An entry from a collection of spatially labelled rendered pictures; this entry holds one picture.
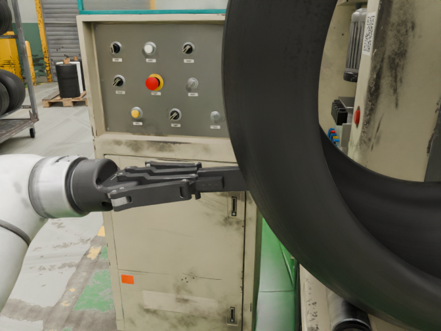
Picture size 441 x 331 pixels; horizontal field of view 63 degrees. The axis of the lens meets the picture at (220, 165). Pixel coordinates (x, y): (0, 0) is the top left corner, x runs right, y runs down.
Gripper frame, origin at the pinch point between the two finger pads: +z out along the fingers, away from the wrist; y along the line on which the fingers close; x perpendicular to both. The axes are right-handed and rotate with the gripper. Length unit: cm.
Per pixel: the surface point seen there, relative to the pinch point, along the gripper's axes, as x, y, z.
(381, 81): -6.7, 27.1, 24.9
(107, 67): -14, 66, -47
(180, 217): 37, 61, -30
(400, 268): 4.8, -12.5, 18.0
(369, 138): 3.7, 27.1, 22.8
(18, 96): 11, 312, -290
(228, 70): -14.3, -8.9, 3.5
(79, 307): 92, 79, -95
